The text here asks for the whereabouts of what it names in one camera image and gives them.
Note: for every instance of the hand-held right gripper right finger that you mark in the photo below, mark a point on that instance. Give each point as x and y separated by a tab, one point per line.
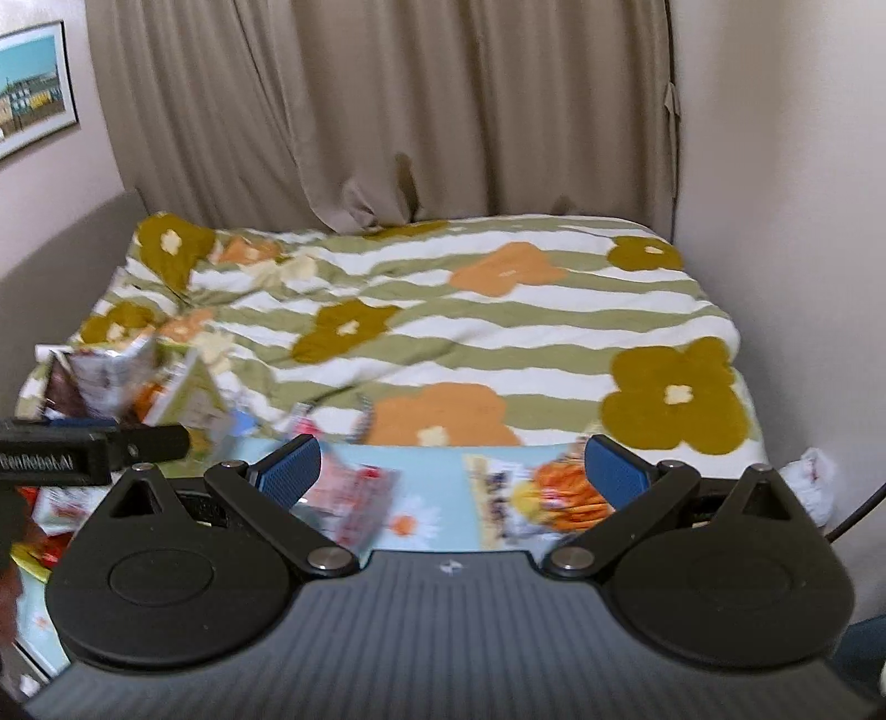
616	471

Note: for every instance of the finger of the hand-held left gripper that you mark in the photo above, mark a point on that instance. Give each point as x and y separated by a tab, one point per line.
152	443

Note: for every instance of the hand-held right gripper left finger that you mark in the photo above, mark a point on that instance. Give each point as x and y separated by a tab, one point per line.
291	471

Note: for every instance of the green cardboard box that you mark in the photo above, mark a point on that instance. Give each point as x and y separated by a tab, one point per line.
194	401

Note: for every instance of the red yellow snack packet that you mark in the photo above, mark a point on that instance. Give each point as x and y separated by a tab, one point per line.
59	509

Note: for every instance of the small red white packet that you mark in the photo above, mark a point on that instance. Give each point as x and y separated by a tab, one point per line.
303	419

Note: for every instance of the orange chips snack bag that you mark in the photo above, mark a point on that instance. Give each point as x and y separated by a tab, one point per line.
554	493

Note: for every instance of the red white snack packet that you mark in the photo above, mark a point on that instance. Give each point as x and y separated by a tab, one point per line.
353	498

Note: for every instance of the white brown snack packet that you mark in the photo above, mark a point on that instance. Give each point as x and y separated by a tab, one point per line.
104	377

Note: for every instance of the grey bed headboard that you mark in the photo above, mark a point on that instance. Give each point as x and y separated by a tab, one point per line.
41	311

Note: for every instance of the floral striped blanket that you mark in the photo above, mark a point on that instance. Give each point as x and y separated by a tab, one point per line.
484	332

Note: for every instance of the white plastic bag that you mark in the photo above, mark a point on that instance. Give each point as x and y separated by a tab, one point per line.
810	484

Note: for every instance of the blue denim cloth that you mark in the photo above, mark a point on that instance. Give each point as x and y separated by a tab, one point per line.
862	651

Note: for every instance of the beige curtain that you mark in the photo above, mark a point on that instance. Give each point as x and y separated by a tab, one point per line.
415	104

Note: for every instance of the framed wall poster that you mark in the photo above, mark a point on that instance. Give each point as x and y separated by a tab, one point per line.
31	90

